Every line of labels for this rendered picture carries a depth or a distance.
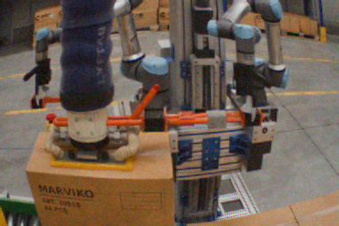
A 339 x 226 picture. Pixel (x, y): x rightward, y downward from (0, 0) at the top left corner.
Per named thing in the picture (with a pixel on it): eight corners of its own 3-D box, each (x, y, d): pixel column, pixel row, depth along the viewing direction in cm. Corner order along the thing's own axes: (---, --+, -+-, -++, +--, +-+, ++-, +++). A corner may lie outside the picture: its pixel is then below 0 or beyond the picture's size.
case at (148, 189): (48, 240, 176) (25, 170, 161) (55, 200, 213) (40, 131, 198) (174, 250, 178) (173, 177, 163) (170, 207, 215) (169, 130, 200)
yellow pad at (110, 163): (50, 167, 167) (48, 155, 165) (53, 155, 176) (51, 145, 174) (132, 171, 168) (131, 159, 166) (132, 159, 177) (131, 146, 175)
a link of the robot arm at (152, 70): (154, 93, 221) (153, 64, 216) (134, 86, 230) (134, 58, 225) (174, 86, 229) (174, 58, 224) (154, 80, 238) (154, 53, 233)
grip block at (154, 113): (142, 133, 173) (141, 117, 171) (142, 122, 182) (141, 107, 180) (167, 132, 173) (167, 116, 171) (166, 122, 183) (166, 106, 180)
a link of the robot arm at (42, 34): (53, 26, 186) (39, 32, 181) (52, 48, 190) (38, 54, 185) (47, 26, 192) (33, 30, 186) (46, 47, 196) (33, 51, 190)
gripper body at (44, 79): (48, 86, 193) (48, 60, 188) (34, 86, 193) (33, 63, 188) (51, 80, 200) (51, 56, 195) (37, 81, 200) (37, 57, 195)
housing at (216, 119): (207, 129, 175) (207, 117, 173) (205, 122, 181) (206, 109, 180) (226, 128, 175) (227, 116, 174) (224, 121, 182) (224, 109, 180)
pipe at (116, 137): (49, 156, 167) (47, 143, 165) (57, 131, 191) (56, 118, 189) (131, 160, 168) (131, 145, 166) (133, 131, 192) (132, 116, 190)
